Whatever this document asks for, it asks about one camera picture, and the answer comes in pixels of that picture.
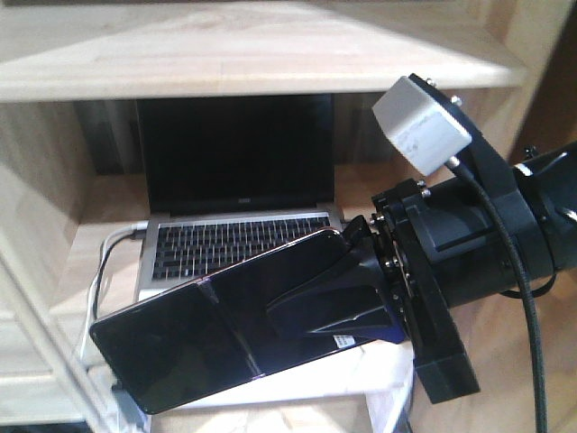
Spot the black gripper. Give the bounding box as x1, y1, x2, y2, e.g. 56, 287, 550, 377
267, 179, 517, 404

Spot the black smartphone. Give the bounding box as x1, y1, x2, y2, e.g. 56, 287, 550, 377
89, 229, 349, 414

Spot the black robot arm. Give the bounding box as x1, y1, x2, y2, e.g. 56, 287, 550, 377
267, 144, 576, 403

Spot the silver laptop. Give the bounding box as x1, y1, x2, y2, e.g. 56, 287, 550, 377
136, 94, 342, 300

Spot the light wooden shelf unit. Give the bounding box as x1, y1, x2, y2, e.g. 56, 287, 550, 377
1, 1, 573, 432

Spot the black camera cable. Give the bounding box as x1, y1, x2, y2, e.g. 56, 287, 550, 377
448, 155, 560, 433

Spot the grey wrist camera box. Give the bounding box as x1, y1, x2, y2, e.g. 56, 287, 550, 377
372, 76, 472, 176

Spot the white laptop cable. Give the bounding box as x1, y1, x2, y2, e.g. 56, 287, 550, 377
79, 221, 150, 362

